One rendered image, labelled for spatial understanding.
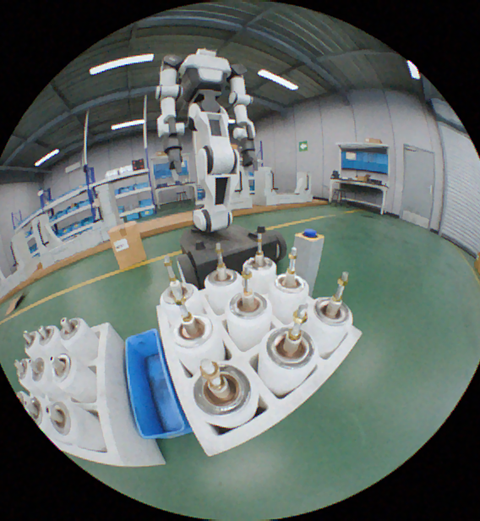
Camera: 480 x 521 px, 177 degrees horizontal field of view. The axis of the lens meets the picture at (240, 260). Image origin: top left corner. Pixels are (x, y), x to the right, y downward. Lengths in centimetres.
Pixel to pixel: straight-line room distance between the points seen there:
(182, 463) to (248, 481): 16
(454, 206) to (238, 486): 541
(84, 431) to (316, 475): 47
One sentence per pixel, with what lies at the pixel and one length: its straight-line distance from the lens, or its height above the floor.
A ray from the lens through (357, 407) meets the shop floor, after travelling 55.
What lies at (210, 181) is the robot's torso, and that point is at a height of 50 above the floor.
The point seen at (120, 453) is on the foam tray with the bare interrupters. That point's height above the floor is 17.
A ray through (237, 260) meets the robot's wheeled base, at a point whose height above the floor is 13.
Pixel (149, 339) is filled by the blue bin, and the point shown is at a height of 9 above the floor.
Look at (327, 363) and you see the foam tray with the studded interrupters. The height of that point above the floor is 18.
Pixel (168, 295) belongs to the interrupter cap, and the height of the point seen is 25.
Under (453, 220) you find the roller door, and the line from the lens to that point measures 527.
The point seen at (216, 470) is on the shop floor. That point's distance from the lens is 49.
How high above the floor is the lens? 47
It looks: 28 degrees down
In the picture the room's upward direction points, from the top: 4 degrees counter-clockwise
